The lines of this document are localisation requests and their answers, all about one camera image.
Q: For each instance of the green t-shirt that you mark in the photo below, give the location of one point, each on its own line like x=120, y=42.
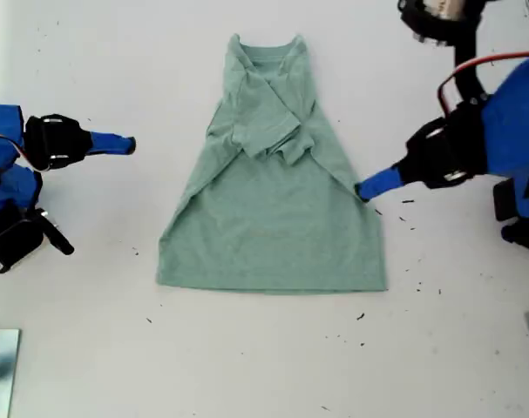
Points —
x=268, y=244

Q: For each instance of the steel base plate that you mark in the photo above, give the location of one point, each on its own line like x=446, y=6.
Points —
x=7, y=370

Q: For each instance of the black camera stalk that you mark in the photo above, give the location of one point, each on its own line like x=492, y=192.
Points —
x=469, y=74

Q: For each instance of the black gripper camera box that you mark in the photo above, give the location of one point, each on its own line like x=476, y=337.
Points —
x=11, y=244
x=429, y=26

